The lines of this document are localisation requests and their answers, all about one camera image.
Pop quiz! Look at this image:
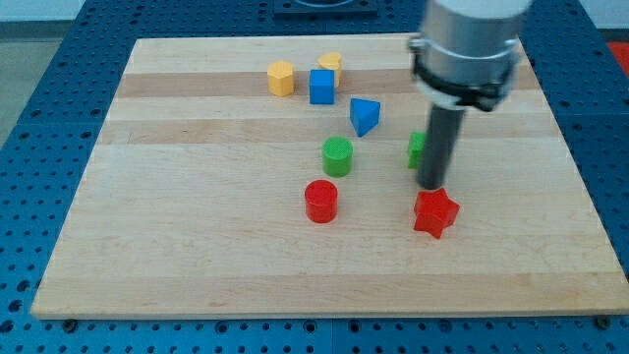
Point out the green star block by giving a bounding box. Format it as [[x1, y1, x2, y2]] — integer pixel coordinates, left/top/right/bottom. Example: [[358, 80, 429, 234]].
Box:
[[407, 132, 427, 169]]

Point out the green cylinder block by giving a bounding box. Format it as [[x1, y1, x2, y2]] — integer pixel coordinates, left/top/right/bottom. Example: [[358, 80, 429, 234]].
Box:
[[321, 137, 353, 177]]

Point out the blue cube block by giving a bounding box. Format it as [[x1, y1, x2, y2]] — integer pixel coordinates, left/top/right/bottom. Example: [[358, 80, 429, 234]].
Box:
[[309, 69, 335, 104]]

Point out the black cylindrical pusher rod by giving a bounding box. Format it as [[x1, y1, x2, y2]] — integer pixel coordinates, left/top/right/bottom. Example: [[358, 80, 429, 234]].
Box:
[[417, 104, 466, 190]]

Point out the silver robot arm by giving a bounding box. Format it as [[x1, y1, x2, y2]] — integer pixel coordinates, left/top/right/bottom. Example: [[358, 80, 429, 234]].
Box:
[[408, 0, 532, 112]]

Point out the blue triangle block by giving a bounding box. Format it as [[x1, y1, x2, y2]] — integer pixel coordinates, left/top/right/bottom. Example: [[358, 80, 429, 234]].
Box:
[[350, 97, 381, 137]]

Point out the red cylinder block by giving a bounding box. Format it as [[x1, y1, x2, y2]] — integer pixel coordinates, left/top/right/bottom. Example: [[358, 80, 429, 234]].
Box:
[[304, 180, 338, 223]]

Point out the yellow heart block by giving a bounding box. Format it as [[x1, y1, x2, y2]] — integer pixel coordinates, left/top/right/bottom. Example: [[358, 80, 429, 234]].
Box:
[[317, 51, 343, 88]]

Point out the yellow hexagon block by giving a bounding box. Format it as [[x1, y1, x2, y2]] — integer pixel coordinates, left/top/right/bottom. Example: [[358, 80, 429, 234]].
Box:
[[267, 61, 295, 97]]

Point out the light wooden board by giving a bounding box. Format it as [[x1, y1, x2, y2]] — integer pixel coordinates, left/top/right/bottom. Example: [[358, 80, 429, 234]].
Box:
[[30, 33, 628, 320]]

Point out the red star block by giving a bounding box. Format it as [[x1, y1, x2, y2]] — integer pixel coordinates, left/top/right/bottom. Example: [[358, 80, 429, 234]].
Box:
[[414, 188, 460, 239]]

